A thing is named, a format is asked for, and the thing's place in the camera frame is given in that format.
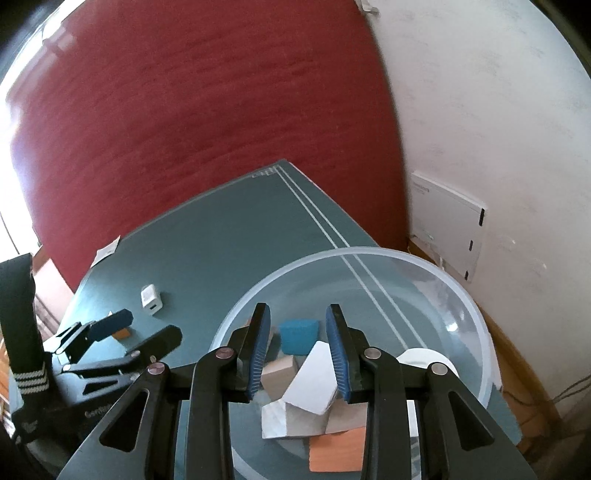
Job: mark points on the white charger plug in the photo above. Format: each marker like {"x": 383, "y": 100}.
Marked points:
{"x": 150, "y": 300}

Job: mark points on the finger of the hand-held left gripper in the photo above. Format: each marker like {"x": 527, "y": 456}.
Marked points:
{"x": 111, "y": 323}
{"x": 159, "y": 344}

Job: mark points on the white paper sheet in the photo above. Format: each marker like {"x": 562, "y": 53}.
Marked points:
{"x": 106, "y": 251}

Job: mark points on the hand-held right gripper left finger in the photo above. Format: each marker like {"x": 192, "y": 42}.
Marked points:
{"x": 258, "y": 355}

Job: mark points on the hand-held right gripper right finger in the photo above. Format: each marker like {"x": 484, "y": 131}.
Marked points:
{"x": 337, "y": 355}

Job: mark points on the blue block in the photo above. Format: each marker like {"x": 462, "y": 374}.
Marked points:
{"x": 300, "y": 334}

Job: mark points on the orange striped triangular block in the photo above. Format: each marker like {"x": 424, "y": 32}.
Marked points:
{"x": 334, "y": 454}

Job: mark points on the small brown block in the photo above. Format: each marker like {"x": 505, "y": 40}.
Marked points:
{"x": 123, "y": 333}

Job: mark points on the white wall panel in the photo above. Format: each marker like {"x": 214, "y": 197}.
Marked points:
{"x": 448, "y": 226}

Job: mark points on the long pale wooden block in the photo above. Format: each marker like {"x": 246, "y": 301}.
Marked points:
{"x": 346, "y": 417}

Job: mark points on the small wooden cube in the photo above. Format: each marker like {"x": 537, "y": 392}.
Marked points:
{"x": 278, "y": 376}

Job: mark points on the white round lid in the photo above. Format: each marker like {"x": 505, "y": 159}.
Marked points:
{"x": 425, "y": 362}

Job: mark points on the clear plastic bowl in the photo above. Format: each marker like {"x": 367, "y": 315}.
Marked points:
{"x": 415, "y": 295}

